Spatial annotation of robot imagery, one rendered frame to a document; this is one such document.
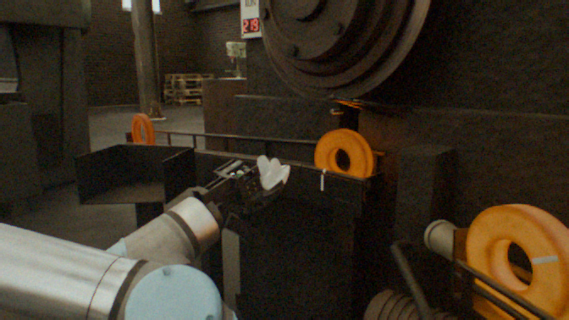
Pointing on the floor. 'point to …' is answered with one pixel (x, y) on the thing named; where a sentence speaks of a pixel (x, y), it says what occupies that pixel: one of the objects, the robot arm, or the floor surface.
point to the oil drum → (220, 110)
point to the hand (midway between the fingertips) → (284, 172)
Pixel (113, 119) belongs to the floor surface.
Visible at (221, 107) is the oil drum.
